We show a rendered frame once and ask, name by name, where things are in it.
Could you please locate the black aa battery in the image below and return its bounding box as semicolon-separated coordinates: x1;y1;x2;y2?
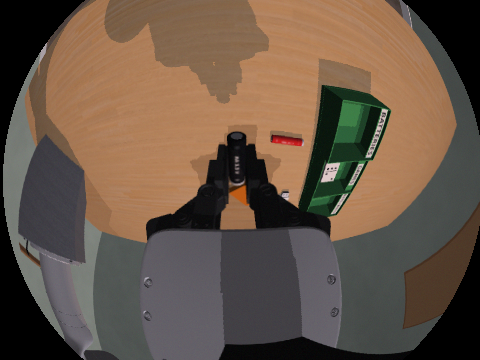
227;131;247;186

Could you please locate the orange flat block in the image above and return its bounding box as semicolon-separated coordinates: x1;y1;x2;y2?
229;182;249;206

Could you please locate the red battery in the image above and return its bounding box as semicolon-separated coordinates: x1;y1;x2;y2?
271;135;304;146

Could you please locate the white domino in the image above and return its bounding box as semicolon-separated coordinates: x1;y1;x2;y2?
320;162;340;182

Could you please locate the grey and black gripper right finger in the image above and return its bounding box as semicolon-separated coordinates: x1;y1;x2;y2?
245;144;331;237

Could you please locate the green three-compartment tray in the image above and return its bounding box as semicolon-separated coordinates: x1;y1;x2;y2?
298;85;392;217

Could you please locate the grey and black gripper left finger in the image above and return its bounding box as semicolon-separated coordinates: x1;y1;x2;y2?
146;144;229;240

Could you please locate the white usb stick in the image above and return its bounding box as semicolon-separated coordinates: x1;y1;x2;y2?
280;191;289;201

